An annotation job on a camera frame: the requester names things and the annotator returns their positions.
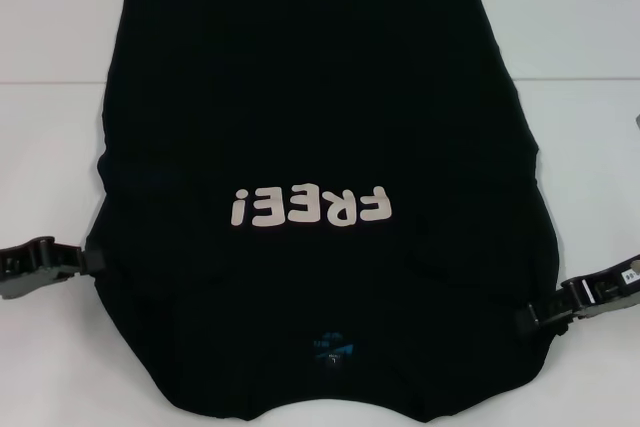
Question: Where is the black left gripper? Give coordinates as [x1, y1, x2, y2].
[0, 235, 104, 301]

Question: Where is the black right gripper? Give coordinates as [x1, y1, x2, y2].
[514, 266, 640, 338]

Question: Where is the black shirt with white print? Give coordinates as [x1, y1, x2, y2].
[82, 0, 569, 427]

